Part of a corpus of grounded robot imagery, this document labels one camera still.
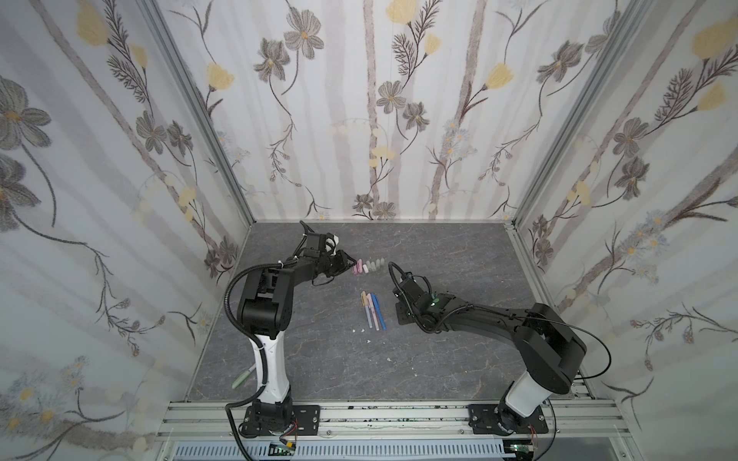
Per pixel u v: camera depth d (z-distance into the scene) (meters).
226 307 0.51
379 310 0.95
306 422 0.73
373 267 1.04
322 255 0.87
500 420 0.66
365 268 1.04
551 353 0.45
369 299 0.96
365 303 0.96
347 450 0.70
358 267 1.05
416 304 0.69
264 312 0.54
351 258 0.98
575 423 0.75
